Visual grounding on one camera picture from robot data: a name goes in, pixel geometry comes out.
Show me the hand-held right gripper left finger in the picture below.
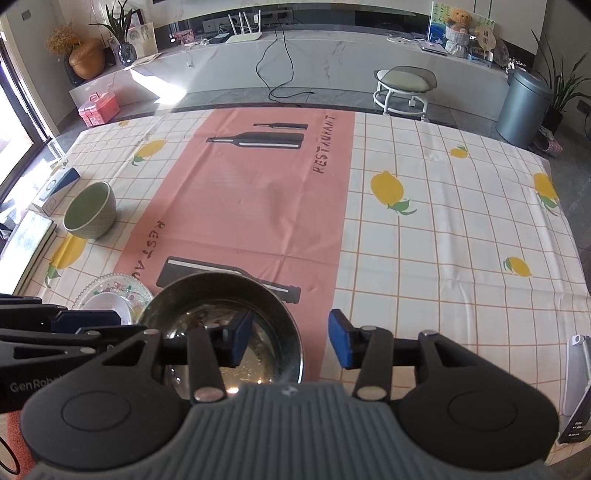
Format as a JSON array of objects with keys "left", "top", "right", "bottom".
[{"left": 98, "top": 311, "right": 254, "bottom": 403}]

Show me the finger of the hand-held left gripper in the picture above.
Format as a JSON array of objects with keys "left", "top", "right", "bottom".
[
  {"left": 0, "top": 294, "right": 122, "bottom": 334},
  {"left": 0, "top": 325, "right": 147, "bottom": 371}
]

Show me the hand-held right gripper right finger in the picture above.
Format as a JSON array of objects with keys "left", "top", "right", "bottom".
[{"left": 328, "top": 308, "right": 468, "bottom": 401}]

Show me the white plate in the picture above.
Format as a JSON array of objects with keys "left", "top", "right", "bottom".
[{"left": 83, "top": 292, "right": 140, "bottom": 326}]

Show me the clear beaded glass plate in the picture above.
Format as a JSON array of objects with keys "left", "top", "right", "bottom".
[{"left": 69, "top": 272, "right": 154, "bottom": 324}]

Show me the blue steel bowl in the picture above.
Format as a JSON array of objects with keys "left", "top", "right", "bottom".
[{"left": 137, "top": 271, "right": 306, "bottom": 387}]

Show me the book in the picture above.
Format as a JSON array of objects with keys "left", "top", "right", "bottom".
[{"left": 0, "top": 211, "right": 59, "bottom": 297}]

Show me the green ceramic bowl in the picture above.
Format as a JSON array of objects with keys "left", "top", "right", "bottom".
[{"left": 63, "top": 181, "right": 117, "bottom": 240}]

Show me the white and blue box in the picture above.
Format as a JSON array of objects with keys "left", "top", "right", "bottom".
[{"left": 31, "top": 167, "right": 81, "bottom": 216}]

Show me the pink bottle print placemat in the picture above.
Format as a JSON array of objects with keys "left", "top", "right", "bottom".
[{"left": 113, "top": 108, "right": 356, "bottom": 384}]

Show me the checkered lemon print tablecloth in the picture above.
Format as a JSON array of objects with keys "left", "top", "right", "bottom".
[{"left": 0, "top": 108, "right": 591, "bottom": 462}]

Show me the pink storage box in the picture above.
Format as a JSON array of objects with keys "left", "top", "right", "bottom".
[{"left": 77, "top": 90, "right": 121, "bottom": 128}]

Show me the glass sliding door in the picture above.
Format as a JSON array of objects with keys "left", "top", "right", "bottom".
[{"left": 0, "top": 41, "right": 52, "bottom": 199}]

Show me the white grey device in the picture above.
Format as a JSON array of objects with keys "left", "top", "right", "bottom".
[{"left": 556, "top": 334, "right": 591, "bottom": 445}]

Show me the brown round vase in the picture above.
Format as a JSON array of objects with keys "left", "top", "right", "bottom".
[{"left": 69, "top": 39, "right": 106, "bottom": 80}]

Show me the white round stool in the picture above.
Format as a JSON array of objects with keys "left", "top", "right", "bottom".
[{"left": 372, "top": 66, "right": 437, "bottom": 123}]

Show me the dried flower bunch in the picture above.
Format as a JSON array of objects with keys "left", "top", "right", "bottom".
[{"left": 45, "top": 25, "right": 82, "bottom": 57}]

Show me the white picture card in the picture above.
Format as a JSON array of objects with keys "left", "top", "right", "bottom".
[{"left": 126, "top": 21, "right": 158, "bottom": 62}]

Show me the grey trash bin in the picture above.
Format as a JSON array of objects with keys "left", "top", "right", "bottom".
[{"left": 496, "top": 69, "right": 554, "bottom": 147}]

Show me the green leafy plant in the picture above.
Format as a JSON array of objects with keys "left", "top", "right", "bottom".
[{"left": 89, "top": 0, "right": 145, "bottom": 47}]

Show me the white router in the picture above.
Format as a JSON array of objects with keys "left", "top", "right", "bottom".
[{"left": 226, "top": 11, "right": 265, "bottom": 44}]

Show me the round hand fan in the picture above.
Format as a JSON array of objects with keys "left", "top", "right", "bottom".
[{"left": 475, "top": 25, "right": 498, "bottom": 62}]

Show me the teddy bear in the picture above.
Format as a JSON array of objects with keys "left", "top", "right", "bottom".
[{"left": 444, "top": 8, "right": 475, "bottom": 58}]

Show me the tall potted plant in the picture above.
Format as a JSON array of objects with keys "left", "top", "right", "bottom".
[{"left": 530, "top": 29, "right": 591, "bottom": 133}]

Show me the drawing board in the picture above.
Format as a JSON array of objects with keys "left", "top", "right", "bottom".
[{"left": 429, "top": 0, "right": 496, "bottom": 49}]

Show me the black cable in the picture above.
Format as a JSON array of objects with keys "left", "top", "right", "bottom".
[{"left": 255, "top": 13, "right": 315, "bottom": 100}]

